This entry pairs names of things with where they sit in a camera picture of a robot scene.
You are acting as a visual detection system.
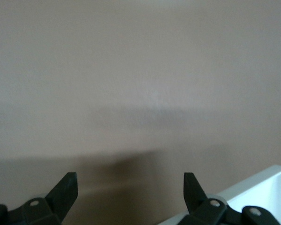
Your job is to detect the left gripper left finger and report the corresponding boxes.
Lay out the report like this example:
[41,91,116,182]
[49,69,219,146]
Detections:
[0,172,78,225]

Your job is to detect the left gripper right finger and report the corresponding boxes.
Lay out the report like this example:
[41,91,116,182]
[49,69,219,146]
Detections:
[177,172,278,225]

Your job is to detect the white bin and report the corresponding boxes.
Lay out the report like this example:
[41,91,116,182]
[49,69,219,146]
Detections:
[158,165,281,225]

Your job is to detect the brown table cover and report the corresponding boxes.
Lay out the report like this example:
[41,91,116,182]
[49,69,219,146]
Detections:
[0,0,281,225]

